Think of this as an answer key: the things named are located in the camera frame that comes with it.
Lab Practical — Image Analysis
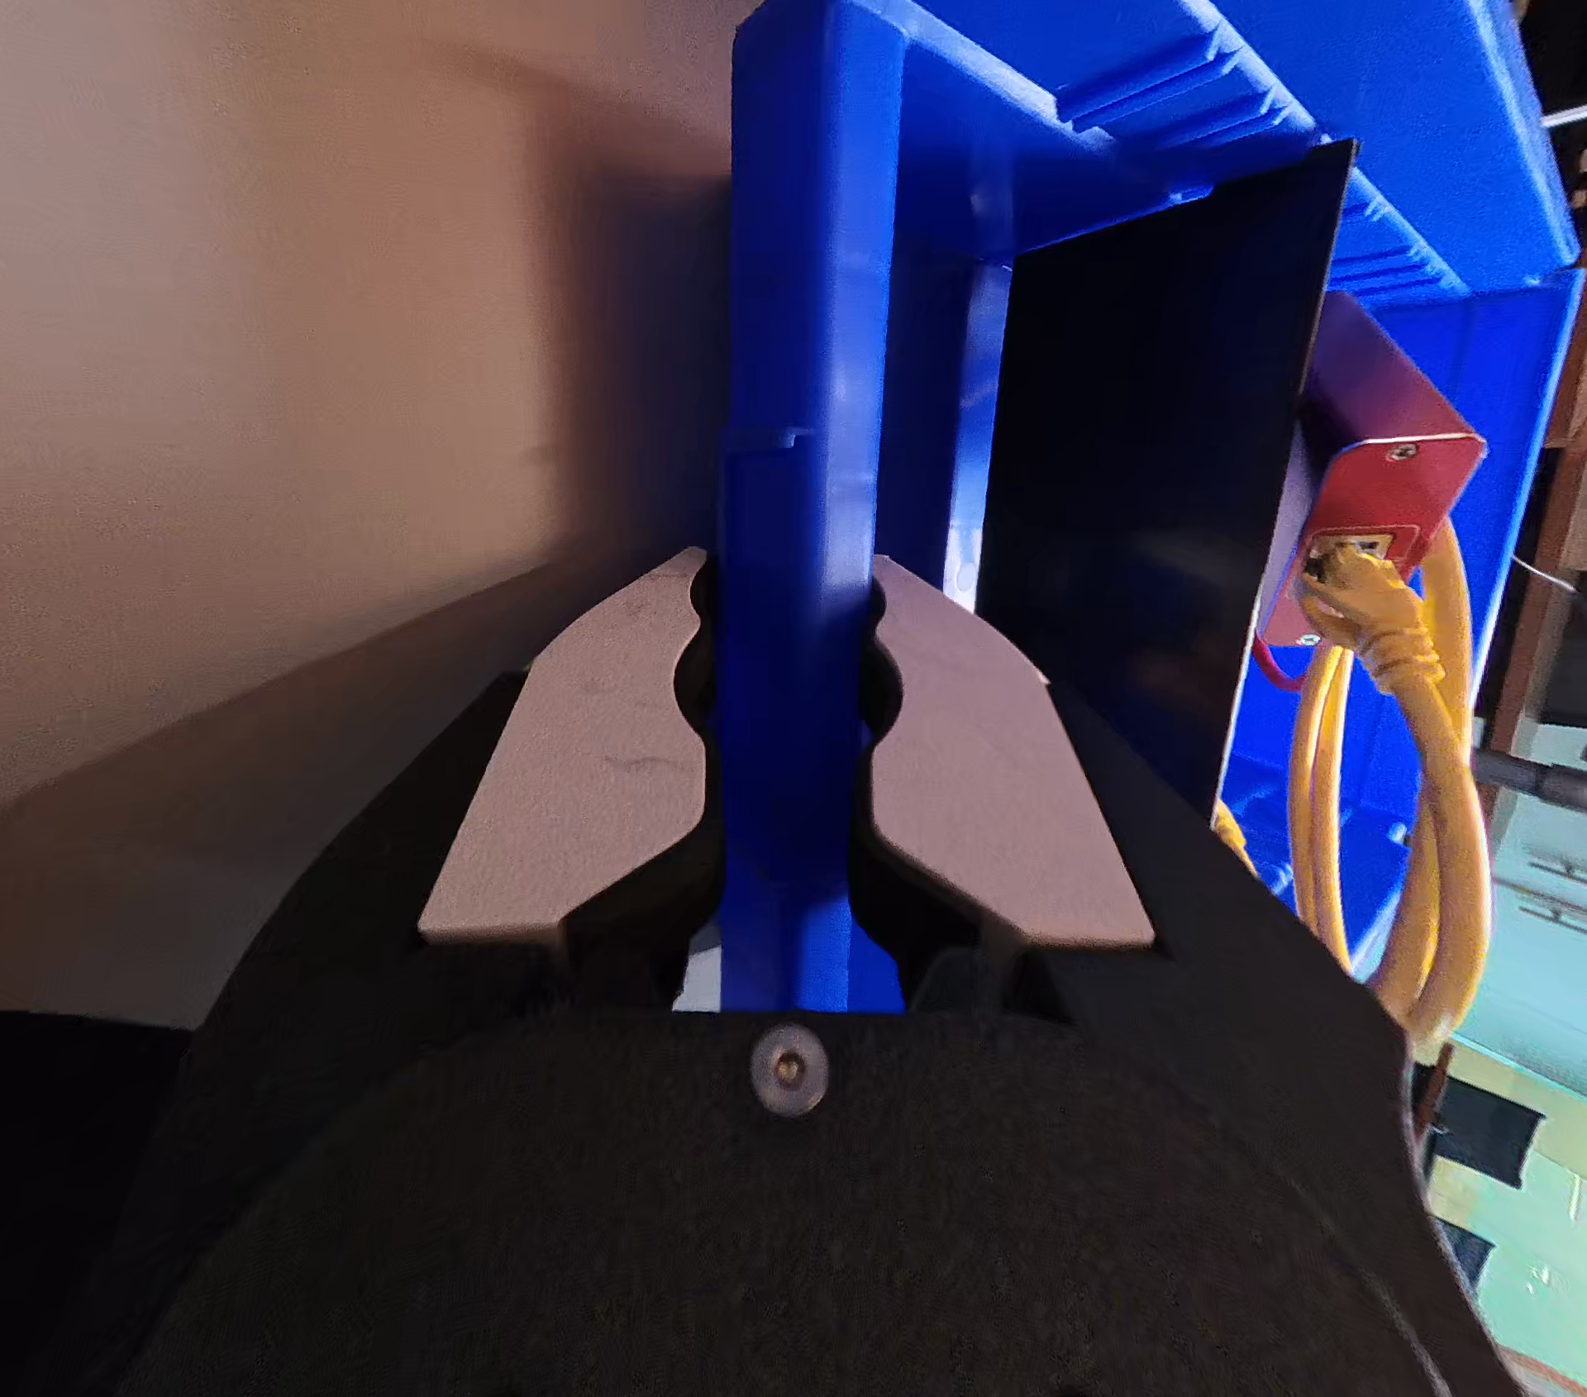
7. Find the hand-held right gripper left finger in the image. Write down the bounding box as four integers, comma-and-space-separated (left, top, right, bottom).
416, 546, 728, 963

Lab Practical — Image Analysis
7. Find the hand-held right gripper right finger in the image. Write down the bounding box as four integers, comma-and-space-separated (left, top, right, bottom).
849, 554, 1158, 963

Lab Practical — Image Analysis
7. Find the blue plastic bin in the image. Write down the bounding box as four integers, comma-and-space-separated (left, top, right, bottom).
715, 0, 1587, 1017

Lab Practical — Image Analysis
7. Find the yellow ethernet cable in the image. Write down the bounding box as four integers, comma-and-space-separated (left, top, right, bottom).
1208, 516, 1495, 1040

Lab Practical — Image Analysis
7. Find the red ethernet switch box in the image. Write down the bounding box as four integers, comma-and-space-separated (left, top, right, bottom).
1251, 291, 1489, 654

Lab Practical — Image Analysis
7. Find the black bin divider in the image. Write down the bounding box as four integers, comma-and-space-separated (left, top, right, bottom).
971, 138, 1358, 822

